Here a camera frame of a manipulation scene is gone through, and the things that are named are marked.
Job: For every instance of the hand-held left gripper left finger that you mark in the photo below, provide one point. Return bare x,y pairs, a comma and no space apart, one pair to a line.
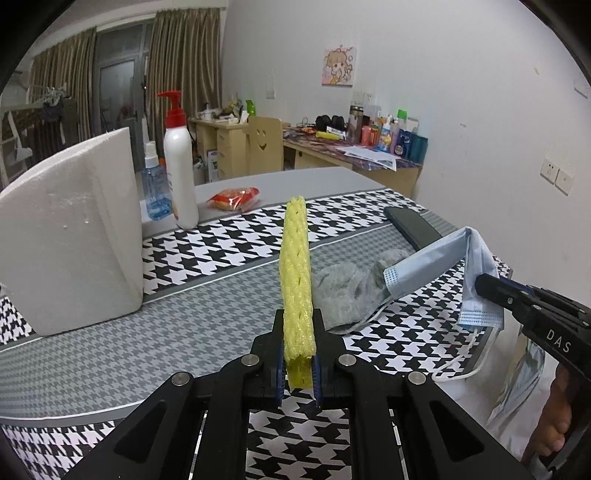
279,383

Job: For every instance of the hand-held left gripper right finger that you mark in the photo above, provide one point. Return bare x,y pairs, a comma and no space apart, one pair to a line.
316,383

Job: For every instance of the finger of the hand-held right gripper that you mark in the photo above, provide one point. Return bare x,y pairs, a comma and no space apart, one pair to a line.
526,291
491,286

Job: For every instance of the blue face mask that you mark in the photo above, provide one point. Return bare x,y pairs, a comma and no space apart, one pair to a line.
429,263

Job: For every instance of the grey sock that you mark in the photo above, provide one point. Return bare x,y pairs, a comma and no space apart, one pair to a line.
351,290

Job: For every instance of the yellow foam net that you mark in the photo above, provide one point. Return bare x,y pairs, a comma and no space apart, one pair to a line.
296,277

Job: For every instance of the white foam box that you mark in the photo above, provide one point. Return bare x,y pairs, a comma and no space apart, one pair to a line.
69,240

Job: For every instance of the person's right hand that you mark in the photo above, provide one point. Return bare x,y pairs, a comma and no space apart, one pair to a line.
551,424

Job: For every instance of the crumpled clear plastic bag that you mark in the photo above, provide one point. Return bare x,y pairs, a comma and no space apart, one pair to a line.
519,383

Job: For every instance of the black smartphone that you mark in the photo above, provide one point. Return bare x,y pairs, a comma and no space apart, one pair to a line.
413,226

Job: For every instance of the houndstooth tablecloth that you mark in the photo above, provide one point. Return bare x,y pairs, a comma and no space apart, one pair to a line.
207,258

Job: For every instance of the white papers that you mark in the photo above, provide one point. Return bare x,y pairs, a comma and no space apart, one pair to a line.
369,157

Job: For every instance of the row of toiletry bottles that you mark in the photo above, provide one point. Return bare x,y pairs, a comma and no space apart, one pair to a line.
392,136

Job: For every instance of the red snack packet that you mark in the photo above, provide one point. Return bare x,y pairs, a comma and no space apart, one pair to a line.
233,198

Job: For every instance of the wooden desk with colourful top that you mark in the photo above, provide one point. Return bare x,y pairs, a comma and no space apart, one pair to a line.
323,159

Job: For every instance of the yellow tube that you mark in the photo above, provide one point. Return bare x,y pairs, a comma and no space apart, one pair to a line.
328,135

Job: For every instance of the blue spray bottle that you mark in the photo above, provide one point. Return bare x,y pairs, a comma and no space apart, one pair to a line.
154,194

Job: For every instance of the white blue carton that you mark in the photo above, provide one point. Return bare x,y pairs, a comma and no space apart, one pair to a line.
213,164

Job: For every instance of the black bag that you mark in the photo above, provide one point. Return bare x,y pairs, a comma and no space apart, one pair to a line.
330,122

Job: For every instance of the white pump bottle red top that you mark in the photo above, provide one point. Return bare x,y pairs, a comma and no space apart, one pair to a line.
181,170

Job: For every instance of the wooden chair with smiley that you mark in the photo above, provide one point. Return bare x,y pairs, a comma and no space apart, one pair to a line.
263,147

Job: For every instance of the green bottle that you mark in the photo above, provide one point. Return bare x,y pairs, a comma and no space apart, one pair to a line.
250,108

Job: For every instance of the brown curtain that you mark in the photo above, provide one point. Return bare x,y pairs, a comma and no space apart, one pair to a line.
64,92
184,60

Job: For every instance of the white hanging cloth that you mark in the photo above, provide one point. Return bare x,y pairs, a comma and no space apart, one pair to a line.
23,152

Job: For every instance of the glass balcony door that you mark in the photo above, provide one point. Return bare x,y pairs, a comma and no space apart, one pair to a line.
122,69

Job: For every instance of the hanging dark clothes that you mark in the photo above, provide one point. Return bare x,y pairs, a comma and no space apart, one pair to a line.
55,108

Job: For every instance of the white double wall socket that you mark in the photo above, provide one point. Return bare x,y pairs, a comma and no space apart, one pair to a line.
557,175

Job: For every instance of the cartoon wall poster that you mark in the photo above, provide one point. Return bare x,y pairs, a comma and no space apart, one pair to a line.
340,65

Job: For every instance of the white wall switch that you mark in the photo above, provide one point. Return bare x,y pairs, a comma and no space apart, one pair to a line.
271,92

